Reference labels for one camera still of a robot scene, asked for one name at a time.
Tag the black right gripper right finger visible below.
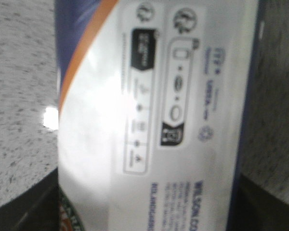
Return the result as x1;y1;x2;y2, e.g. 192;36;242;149
227;175;289;231

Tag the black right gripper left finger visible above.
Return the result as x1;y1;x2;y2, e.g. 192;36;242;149
0;168;59;231

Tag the white blue tennis ball can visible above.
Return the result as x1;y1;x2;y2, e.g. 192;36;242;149
54;0;265;231

